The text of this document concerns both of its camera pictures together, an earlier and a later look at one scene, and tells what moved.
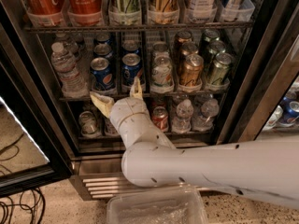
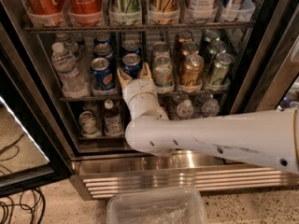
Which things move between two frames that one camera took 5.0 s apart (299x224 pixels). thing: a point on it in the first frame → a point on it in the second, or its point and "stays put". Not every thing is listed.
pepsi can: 102,77 stays put
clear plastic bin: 173,205 stays put
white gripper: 127,108 → 137,89
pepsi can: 132,68 stays put
